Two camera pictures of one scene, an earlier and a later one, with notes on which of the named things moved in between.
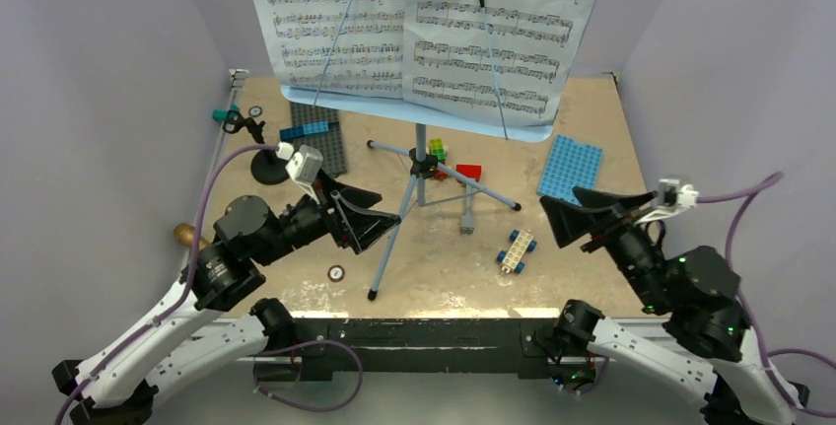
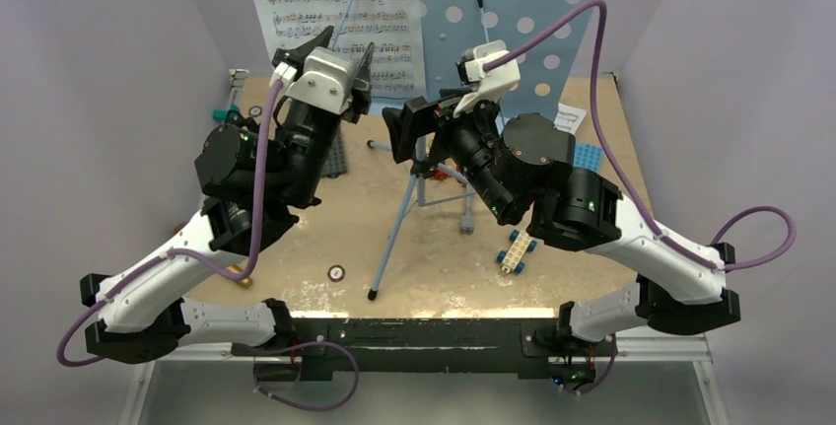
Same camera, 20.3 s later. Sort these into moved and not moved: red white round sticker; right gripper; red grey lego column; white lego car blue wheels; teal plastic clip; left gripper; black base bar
Moved: right gripper; left gripper
Not moved: black base bar; white lego car blue wheels; red grey lego column; red white round sticker; teal plastic clip
